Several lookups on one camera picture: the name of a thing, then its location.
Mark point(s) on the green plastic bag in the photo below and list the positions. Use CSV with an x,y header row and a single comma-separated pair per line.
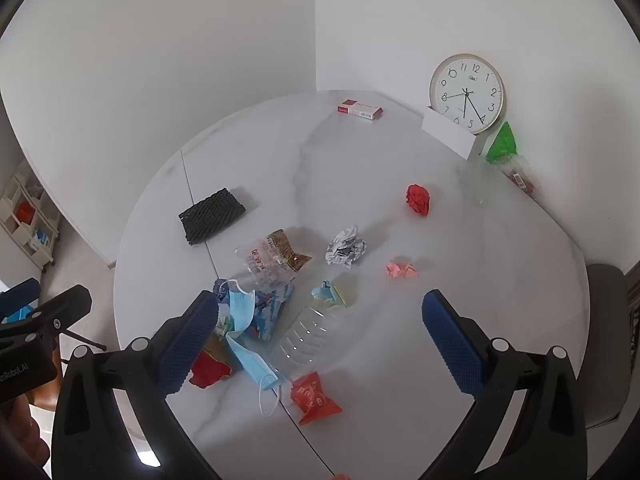
x,y
502,142

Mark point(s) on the black foam mesh sleeve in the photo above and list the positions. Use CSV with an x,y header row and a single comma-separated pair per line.
x,y
212,215

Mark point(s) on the round white wall clock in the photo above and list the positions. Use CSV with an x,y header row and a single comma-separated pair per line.
x,y
467,92

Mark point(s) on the grey chair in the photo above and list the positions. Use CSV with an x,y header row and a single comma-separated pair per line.
x,y
605,360

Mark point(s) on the person's left hand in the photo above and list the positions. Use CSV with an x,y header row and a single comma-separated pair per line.
x,y
17,425

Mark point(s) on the grey white paper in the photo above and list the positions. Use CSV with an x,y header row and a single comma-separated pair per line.
x,y
345,247

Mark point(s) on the red and white box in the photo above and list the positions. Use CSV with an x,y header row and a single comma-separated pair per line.
x,y
360,110

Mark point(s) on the clear snack bag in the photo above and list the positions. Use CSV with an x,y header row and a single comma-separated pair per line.
x,y
275,257

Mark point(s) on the black tripod leg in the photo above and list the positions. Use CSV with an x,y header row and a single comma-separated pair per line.
x,y
85,340

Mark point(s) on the green and white wrapper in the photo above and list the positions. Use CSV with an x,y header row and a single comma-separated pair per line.
x,y
225,324

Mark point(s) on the clear plastic bottle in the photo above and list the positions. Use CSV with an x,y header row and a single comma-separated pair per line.
x,y
307,337

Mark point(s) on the pink paper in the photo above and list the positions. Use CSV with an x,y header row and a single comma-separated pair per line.
x,y
401,269

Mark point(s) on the clear package with red label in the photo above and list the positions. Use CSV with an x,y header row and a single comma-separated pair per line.
x,y
520,175

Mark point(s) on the red wrapper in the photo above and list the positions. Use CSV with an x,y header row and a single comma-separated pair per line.
x,y
312,397
210,370

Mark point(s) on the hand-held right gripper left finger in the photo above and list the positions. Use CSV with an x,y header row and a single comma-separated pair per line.
x,y
192,340

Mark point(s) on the white card stand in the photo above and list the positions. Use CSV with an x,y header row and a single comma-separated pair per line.
x,y
450,132

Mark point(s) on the blue face mask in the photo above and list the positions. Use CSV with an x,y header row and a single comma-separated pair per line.
x,y
242,310
252,362

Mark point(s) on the teal and yellow wrapper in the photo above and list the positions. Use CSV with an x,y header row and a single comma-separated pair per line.
x,y
330,295

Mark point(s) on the red crumpled paper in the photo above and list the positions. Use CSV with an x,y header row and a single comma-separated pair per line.
x,y
419,200

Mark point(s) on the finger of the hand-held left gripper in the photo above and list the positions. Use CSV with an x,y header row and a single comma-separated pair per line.
x,y
17,292
60,310

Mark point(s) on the small dark blue packet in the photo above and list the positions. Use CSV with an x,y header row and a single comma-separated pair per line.
x,y
221,287

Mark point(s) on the cream shelf unit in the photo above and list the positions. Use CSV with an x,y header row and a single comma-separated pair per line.
x,y
20,230

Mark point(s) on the blue printed packet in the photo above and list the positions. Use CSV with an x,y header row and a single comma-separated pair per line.
x,y
272,312

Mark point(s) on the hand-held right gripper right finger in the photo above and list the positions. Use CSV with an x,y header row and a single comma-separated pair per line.
x,y
450,340

